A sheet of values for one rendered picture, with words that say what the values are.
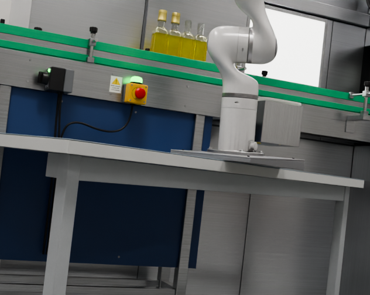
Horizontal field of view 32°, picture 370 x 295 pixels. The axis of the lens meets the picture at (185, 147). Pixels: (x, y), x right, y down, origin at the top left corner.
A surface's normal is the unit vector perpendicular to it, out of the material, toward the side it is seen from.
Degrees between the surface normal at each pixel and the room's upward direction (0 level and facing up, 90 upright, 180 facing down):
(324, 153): 90
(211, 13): 90
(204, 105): 90
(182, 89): 90
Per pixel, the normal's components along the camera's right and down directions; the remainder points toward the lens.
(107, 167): 0.76, 0.07
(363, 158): -0.91, -0.11
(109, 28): 0.40, 0.01
